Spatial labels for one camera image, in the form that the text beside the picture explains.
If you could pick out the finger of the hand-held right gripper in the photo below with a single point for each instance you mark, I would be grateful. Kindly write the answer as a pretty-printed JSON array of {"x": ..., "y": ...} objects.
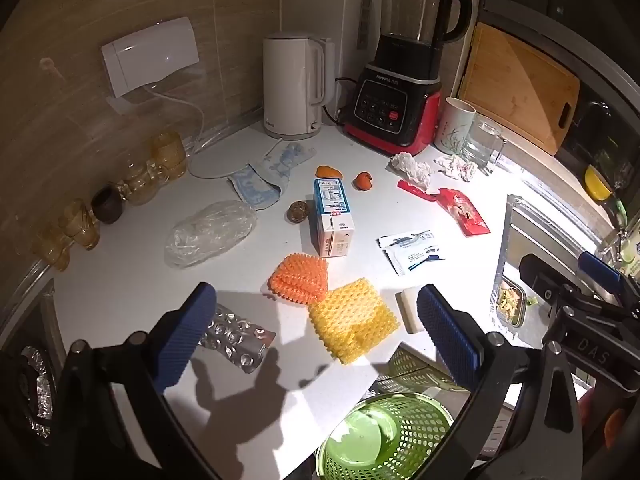
[
  {"x": 600, "y": 269},
  {"x": 540, "y": 277}
]

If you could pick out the red wrapper strip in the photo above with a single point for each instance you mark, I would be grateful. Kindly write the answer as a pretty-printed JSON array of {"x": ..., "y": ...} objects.
[{"x": 415, "y": 191}]

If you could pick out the stainless steel sink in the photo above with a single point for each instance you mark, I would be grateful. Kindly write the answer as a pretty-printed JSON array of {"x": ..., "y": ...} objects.
[{"x": 545, "y": 230}]

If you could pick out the silver blister pack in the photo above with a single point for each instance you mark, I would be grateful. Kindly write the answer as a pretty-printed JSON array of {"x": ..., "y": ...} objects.
[{"x": 235, "y": 336}]

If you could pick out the white foam block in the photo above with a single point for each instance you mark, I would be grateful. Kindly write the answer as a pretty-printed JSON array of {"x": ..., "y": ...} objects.
[{"x": 410, "y": 307}]

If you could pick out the red snack packet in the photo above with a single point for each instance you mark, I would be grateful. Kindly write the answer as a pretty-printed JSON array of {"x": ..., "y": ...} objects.
[{"x": 462, "y": 210}]

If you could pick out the amber glass cup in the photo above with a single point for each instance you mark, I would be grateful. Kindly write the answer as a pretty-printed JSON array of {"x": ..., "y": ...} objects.
[
  {"x": 142, "y": 182},
  {"x": 170, "y": 155},
  {"x": 80, "y": 225},
  {"x": 50, "y": 250}
]

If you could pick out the clear glass mug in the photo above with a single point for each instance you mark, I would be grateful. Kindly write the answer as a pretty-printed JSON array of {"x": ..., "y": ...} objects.
[{"x": 482, "y": 144}]

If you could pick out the metal food container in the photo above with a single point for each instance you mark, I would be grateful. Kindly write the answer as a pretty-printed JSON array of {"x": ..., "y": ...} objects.
[{"x": 512, "y": 302}]

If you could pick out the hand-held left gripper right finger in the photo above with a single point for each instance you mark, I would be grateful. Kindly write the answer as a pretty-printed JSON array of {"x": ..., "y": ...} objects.
[{"x": 450, "y": 340}]

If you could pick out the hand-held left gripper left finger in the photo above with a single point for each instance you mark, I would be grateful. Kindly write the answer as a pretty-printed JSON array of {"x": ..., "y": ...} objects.
[{"x": 180, "y": 340}]

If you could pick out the orange peel piece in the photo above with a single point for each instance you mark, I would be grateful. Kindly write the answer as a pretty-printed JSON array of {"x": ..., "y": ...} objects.
[
  {"x": 363, "y": 181},
  {"x": 328, "y": 171}
]

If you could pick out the crumpled white tissue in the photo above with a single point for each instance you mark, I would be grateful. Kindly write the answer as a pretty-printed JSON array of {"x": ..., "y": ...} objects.
[
  {"x": 411, "y": 167},
  {"x": 457, "y": 167}
]

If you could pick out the wooden cutting board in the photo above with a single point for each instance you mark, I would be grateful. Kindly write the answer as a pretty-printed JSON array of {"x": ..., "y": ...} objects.
[{"x": 520, "y": 85}]

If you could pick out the white blue sachet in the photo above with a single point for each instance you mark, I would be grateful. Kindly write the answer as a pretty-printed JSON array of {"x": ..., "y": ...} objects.
[
  {"x": 417, "y": 259},
  {"x": 407, "y": 240}
]

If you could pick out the blue patterned packet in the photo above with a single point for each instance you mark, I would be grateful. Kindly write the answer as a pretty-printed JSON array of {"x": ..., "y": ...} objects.
[{"x": 267, "y": 172}]

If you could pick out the blue white milk carton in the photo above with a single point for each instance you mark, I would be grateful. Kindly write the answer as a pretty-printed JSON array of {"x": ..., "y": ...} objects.
[{"x": 334, "y": 220}]

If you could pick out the dark brown cup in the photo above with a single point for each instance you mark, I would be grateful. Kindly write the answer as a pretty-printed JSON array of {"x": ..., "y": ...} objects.
[{"x": 107, "y": 205}]

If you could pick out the black red blender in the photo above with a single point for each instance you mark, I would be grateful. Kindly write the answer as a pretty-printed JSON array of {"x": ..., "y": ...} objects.
[{"x": 405, "y": 60}]

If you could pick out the brown walnut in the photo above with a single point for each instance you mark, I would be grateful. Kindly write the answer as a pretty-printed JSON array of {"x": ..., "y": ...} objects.
[{"x": 298, "y": 210}]

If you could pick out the orange foam fruit net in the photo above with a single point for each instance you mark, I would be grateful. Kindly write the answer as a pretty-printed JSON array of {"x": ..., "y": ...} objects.
[{"x": 299, "y": 280}]

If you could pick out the yellow bowl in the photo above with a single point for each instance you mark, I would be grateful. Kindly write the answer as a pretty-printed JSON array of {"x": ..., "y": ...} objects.
[{"x": 597, "y": 185}]

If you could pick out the dish soap bottle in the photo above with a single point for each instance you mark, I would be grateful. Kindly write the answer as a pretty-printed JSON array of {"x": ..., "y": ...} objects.
[{"x": 627, "y": 255}]

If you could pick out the person's right hand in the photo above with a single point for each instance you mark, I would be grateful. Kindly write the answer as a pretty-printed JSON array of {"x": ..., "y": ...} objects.
[{"x": 611, "y": 427}]

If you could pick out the white wall socket cover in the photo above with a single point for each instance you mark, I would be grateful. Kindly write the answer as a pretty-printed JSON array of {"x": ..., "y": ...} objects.
[{"x": 150, "y": 55}]

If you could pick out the white electric kettle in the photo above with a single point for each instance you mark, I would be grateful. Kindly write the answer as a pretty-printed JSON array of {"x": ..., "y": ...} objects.
[{"x": 295, "y": 85}]

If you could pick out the foil-lined stove burner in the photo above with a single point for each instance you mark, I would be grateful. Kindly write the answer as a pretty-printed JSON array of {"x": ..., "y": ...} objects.
[{"x": 30, "y": 390}]

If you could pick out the green perforated plastic basket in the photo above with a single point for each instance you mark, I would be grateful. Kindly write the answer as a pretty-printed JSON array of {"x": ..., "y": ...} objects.
[{"x": 385, "y": 440}]

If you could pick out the yellow foam fruit net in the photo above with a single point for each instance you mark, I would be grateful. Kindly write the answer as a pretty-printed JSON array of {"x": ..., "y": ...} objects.
[{"x": 352, "y": 321}]

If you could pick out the white printed mug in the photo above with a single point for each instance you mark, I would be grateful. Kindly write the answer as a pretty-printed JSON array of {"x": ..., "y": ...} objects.
[{"x": 454, "y": 126}]

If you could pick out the clear plastic bag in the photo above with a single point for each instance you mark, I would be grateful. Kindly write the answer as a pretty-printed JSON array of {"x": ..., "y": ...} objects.
[{"x": 210, "y": 232}]

